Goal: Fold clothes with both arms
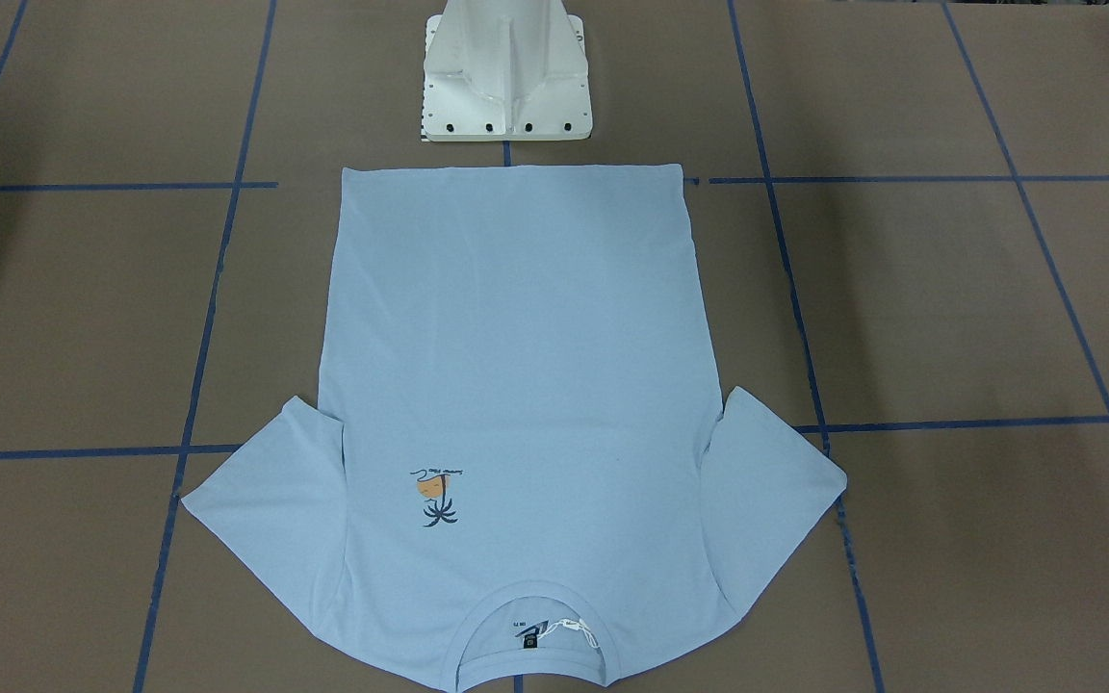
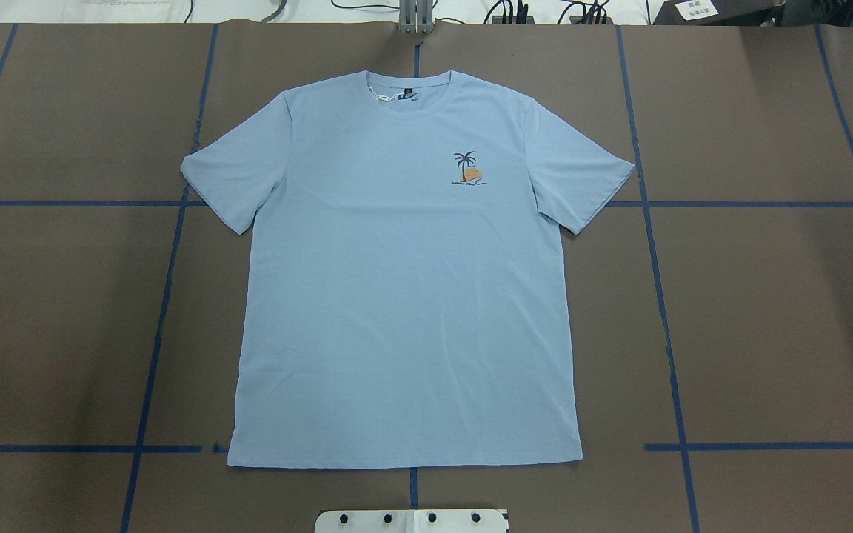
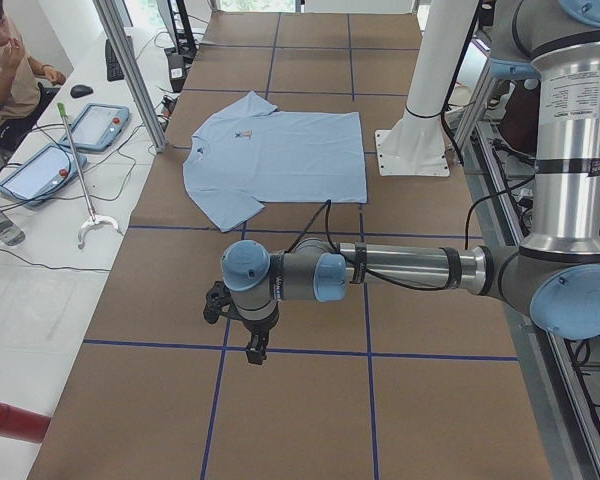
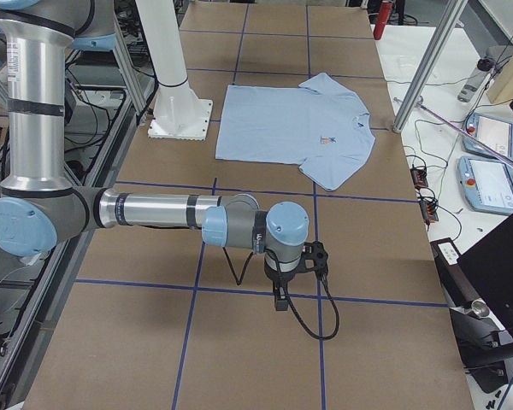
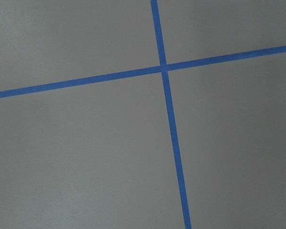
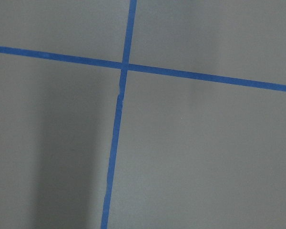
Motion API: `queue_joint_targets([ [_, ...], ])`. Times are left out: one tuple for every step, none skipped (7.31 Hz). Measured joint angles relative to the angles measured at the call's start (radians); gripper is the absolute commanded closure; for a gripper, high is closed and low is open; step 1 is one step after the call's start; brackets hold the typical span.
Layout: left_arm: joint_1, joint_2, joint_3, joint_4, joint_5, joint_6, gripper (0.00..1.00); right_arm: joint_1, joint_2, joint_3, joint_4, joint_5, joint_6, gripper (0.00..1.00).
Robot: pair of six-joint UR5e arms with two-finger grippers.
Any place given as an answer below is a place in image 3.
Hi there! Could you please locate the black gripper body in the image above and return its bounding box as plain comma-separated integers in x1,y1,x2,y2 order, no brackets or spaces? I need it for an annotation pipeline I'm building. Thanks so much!
239,314,279,346

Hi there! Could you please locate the light blue t-shirt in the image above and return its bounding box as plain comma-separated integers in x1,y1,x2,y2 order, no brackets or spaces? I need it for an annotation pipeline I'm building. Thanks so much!
183,92,367,232

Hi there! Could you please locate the reacher grabber stick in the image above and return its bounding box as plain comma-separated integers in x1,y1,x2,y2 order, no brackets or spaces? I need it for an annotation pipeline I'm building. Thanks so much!
57,102,123,249

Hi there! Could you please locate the far teach pendant tablet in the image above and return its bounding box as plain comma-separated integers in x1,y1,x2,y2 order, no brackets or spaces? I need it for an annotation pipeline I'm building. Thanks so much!
70,103,130,153

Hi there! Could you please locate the teach pendant tablet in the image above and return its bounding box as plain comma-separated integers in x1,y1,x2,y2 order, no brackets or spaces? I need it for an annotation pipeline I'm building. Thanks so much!
70,103,130,153
0,144,78,205

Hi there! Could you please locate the red cylinder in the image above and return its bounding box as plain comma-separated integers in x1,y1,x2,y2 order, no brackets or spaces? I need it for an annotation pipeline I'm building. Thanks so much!
0,402,51,444

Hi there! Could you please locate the near teach pendant tablet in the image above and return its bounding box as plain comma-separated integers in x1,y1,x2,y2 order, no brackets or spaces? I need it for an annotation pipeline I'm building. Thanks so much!
0,144,78,205

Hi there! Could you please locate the clear water bottle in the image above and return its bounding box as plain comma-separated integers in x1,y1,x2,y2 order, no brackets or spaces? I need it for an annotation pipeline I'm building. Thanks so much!
0,197,26,247

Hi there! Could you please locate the black power adapter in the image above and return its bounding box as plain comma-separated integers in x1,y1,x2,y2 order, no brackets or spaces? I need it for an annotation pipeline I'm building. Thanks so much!
167,52,187,93

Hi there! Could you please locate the black keyboard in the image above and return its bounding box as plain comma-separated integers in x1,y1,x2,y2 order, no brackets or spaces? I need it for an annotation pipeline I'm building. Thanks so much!
104,39,124,82

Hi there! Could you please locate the black computer mouse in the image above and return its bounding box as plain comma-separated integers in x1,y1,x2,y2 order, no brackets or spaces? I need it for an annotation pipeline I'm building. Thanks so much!
70,84,94,99

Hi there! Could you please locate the seated person in beige shirt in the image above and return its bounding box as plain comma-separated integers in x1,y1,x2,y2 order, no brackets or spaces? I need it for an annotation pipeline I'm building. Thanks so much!
0,1,66,152

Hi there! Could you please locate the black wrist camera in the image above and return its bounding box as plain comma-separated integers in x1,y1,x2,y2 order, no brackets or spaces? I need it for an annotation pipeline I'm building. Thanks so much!
203,281,237,325

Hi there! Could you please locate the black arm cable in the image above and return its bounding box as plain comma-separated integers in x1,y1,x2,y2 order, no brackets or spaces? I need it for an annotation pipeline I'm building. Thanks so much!
285,198,461,292

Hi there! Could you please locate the white pedestal column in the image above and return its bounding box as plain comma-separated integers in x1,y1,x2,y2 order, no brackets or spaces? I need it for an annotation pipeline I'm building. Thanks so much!
375,0,479,177

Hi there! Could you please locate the aluminium frame rack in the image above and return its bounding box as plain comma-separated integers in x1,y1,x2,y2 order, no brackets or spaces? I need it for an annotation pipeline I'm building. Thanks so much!
449,29,600,480

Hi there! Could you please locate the aluminium frame post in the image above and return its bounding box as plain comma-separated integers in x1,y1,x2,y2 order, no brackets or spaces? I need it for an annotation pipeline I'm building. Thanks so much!
93,0,167,153

